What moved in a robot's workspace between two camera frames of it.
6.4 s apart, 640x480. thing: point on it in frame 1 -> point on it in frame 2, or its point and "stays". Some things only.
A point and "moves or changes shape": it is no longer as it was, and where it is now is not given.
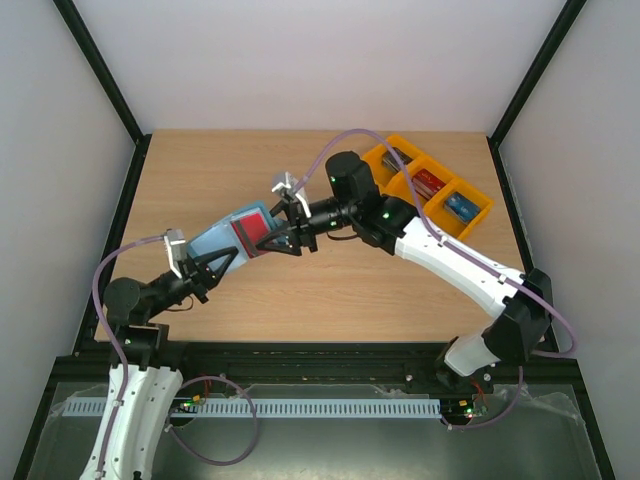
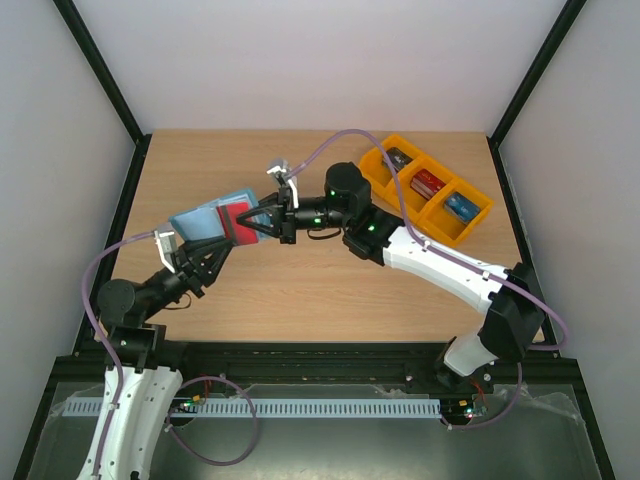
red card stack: [427, 184] stays
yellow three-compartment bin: [446, 201] stays
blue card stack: [461, 206] stays
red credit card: [248, 230] moves or changes shape
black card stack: [390, 160] stays
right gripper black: [301, 226] -> [287, 215]
